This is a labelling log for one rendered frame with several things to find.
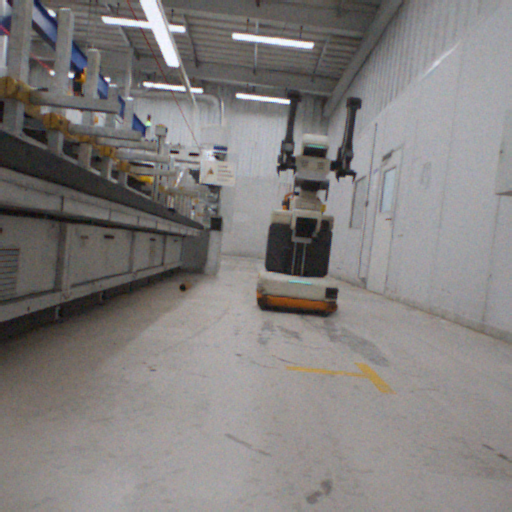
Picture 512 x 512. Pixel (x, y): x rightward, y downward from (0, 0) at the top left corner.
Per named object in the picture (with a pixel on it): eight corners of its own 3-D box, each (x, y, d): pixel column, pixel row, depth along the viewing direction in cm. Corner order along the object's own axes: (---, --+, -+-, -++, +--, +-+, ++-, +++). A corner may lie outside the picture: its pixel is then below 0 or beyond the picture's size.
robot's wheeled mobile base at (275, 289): (255, 295, 387) (258, 268, 386) (323, 302, 388) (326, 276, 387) (255, 305, 320) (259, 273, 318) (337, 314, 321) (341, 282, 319)
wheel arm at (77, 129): (141, 144, 144) (142, 132, 143) (138, 142, 140) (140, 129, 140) (14, 130, 142) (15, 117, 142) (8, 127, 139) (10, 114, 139)
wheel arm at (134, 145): (157, 154, 169) (158, 143, 168) (155, 152, 165) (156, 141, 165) (49, 141, 167) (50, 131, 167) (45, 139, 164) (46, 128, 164)
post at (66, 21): (61, 159, 139) (75, 13, 137) (56, 157, 136) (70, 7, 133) (51, 158, 139) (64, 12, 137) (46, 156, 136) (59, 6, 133)
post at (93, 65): (89, 176, 164) (100, 52, 162) (85, 174, 161) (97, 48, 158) (80, 175, 164) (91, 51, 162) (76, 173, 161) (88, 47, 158)
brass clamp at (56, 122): (76, 139, 146) (78, 125, 146) (59, 129, 133) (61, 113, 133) (59, 137, 146) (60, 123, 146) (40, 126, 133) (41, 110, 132)
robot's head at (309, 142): (299, 149, 334) (302, 132, 323) (325, 152, 334) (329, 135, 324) (299, 159, 324) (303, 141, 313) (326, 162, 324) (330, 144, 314)
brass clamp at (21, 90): (42, 112, 121) (44, 95, 121) (17, 96, 108) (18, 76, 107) (21, 110, 121) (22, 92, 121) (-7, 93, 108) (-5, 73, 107)
